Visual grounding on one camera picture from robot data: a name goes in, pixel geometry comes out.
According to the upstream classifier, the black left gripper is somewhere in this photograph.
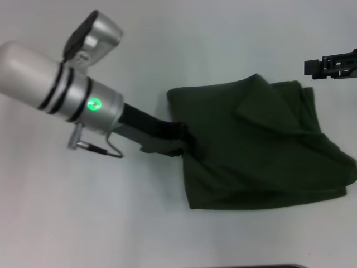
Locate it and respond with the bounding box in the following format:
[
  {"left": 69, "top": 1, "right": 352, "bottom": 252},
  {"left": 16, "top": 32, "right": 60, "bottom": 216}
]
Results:
[{"left": 111, "top": 102, "right": 206, "bottom": 162}]

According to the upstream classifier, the dark green t-shirt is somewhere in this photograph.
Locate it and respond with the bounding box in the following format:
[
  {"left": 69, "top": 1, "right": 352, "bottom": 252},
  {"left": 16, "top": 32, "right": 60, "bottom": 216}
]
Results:
[{"left": 166, "top": 73, "right": 357, "bottom": 210}]

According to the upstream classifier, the left arm cable plug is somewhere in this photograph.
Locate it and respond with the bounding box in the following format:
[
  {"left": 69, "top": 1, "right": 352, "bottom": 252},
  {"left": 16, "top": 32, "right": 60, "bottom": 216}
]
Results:
[{"left": 66, "top": 124, "right": 124, "bottom": 159}]

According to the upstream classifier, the dark flat panel edge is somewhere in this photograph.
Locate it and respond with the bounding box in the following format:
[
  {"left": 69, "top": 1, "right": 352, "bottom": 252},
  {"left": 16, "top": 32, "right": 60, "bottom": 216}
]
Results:
[{"left": 244, "top": 264, "right": 304, "bottom": 268}]

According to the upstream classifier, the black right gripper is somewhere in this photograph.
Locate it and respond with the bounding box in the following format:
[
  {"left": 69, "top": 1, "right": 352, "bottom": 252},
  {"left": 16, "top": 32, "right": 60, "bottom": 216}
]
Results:
[{"left": 303, "top": 47, "right": 357, "bottom": 82}]

